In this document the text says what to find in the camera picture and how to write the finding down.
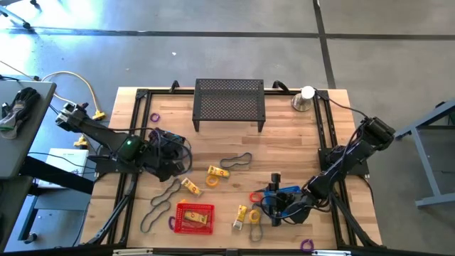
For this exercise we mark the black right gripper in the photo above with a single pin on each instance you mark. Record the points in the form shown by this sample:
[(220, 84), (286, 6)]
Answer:
[(288, 209)]

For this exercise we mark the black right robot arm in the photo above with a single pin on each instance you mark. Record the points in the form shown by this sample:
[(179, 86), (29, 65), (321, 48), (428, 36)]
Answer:
[(346, 156)]

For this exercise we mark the black chair base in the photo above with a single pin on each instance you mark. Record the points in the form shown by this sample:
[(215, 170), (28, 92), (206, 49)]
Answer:
[(26, 25)]

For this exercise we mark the black mesh shelf riser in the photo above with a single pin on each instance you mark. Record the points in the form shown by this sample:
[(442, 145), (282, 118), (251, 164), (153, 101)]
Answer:
[(229, 103)]

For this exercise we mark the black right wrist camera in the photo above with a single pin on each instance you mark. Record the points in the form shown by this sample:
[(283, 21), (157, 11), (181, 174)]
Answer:
[(275, 179)]

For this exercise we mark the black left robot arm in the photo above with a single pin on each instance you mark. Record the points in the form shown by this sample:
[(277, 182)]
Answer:
[(103, 137)]

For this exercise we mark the red plastic basket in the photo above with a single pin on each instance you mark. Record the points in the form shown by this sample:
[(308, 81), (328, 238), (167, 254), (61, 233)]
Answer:
[(193, 231)]

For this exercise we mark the grey side table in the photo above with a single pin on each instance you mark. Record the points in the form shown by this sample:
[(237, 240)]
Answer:
[(14, 156)]

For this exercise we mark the black grey work glove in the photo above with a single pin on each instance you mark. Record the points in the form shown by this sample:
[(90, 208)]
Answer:
[(25, 103)]

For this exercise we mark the black side desk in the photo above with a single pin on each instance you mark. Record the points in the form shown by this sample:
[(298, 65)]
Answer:
[(57, 174)]

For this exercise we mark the yellow crayon pack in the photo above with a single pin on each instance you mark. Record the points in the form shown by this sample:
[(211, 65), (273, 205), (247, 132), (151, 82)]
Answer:
[(195, 217), (218, 171), (241, 215), (192, 186)]

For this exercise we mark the grey metal table frame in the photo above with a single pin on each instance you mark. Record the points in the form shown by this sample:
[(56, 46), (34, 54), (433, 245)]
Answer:
[(424, 167)]

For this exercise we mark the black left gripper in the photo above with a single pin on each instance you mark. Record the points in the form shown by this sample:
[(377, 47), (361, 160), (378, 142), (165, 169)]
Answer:
[(167, 156)]

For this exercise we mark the white box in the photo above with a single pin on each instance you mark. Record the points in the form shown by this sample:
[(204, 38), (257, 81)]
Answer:
[(67, 156)]

